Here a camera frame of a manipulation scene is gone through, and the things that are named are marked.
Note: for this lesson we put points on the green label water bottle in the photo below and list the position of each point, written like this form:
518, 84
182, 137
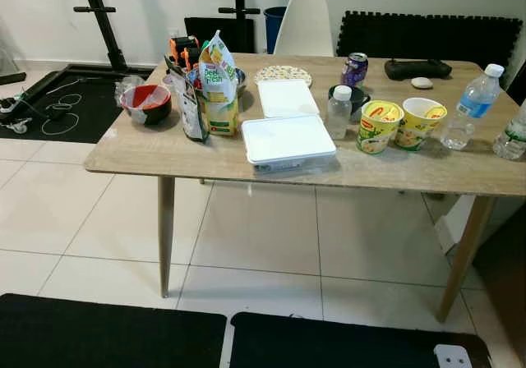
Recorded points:
514, 138

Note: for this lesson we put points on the blue label water bottle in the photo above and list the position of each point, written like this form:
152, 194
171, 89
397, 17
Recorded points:
472, 105

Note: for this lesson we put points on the yellow instant noodle cup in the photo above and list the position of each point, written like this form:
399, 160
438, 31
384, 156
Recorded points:
378, 128
417, 126

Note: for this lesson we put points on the small white oval object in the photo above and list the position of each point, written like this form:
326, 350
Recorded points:
422, 82

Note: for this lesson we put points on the black game controller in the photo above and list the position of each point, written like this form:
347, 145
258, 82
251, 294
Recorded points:
417, 69

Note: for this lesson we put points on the large black foam mat panel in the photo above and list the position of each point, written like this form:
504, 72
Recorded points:
427, 39

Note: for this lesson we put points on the black mug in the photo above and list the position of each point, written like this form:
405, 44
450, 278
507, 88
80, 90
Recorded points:
360, 101

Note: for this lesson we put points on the small clear white-capped bottle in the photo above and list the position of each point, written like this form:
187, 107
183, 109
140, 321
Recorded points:
339, 115

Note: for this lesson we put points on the purple drink can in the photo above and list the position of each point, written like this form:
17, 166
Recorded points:
354, 71

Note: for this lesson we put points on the white two-hole plate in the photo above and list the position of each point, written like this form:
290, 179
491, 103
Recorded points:
452, 357

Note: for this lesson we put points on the round patterned plate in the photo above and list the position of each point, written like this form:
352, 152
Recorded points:
283, 74

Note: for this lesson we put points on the white plastic chair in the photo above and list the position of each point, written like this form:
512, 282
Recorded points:
304, 27

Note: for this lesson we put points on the blue bin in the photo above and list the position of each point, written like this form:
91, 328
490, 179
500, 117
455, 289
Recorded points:
274, 27

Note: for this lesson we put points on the steel bowl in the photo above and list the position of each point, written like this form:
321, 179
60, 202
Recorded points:
241, 80

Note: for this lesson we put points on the small black foam panel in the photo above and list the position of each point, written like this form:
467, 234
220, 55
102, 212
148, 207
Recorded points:
218, 33

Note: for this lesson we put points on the dark printed snack pouch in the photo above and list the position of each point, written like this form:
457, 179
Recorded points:
189, 109

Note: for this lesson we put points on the light wooden table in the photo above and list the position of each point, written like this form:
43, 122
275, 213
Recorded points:
164, 150

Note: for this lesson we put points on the orange black handheld device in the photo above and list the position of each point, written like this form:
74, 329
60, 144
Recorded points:
182, 49

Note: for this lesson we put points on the red and black bowl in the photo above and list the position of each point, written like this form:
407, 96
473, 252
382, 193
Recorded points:
146, 105

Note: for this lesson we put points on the black rack floor mat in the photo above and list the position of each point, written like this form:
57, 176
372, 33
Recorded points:
99, 109

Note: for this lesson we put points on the black slanted rack post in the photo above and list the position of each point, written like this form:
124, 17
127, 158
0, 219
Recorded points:
103, 19

